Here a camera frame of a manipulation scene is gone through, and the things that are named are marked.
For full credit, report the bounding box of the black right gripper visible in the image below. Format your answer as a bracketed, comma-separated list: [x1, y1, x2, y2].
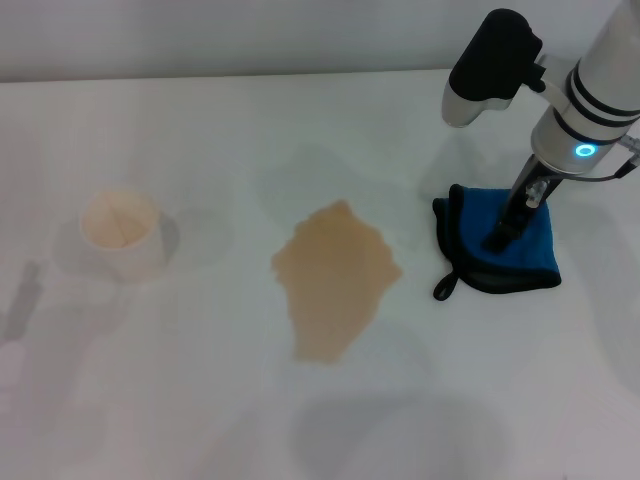
[481, 154, 564, 252]

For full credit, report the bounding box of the blue rag with black trim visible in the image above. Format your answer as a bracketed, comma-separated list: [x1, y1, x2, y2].
[432, 183, 562, 302]

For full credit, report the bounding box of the white paper cup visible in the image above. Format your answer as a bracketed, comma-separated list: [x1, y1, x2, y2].
[79, 185, 169, 282]

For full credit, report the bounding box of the brown water stain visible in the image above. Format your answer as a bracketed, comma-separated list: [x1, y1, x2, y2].
[271, 199, 404, 365]

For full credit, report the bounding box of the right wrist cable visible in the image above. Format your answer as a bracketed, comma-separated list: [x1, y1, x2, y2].
[523, 133, 640, 209]

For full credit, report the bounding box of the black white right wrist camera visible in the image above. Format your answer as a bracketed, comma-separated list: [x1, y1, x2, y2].
[441, 8, 547, 129]

